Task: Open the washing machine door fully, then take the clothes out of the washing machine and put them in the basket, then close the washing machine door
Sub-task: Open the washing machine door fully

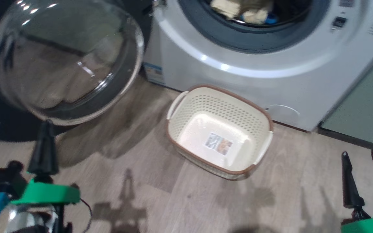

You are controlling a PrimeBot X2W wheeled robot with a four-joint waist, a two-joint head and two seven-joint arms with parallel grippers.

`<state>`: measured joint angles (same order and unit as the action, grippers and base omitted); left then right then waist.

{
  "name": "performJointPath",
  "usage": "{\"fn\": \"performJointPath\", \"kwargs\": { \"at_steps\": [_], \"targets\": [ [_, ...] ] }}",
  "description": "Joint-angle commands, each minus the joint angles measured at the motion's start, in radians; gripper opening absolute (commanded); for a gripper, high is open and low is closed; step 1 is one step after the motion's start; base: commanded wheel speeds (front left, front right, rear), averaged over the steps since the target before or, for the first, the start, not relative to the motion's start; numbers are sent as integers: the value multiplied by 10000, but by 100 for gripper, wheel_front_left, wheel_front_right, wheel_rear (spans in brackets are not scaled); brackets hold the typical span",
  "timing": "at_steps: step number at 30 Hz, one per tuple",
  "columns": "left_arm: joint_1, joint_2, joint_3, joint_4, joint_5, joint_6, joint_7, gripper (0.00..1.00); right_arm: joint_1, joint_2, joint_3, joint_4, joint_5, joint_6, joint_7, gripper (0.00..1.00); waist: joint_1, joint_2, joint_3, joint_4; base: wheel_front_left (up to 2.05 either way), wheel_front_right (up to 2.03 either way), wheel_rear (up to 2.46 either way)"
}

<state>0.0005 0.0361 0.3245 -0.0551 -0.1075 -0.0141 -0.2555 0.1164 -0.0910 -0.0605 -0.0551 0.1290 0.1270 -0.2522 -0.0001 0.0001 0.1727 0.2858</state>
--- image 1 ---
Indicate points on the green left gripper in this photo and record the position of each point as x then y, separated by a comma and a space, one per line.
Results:
47, 194

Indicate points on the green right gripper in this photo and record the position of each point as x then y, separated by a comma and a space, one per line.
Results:
371, 226

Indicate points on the round black glass washer door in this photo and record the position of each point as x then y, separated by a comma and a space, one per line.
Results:
66, 58

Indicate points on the cream and blue garment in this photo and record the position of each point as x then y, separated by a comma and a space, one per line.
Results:
228, 9

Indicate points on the white front-load washing machine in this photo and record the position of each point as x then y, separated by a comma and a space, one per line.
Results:
270, 84

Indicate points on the cream perforated basket brown rim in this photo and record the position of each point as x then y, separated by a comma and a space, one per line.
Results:
186, 110

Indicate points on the small printed label sticker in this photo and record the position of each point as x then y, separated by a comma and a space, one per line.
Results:
219, 144

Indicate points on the black door latch slot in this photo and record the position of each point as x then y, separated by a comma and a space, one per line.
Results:
339, 22

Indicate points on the metal door hinge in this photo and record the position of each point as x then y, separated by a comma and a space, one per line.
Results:
155, 3

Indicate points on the dark cabinet plinth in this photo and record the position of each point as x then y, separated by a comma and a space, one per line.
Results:
351, 139

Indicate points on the large green cabinet panel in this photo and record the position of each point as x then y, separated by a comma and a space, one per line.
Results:
364, 106

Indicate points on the round drain filter cover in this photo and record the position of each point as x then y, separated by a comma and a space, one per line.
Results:
283, 111

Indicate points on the blue energy label sticker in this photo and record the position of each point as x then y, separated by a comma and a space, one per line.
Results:
154, 73

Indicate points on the grey warning sticker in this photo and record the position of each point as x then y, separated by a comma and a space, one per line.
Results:
346, 3

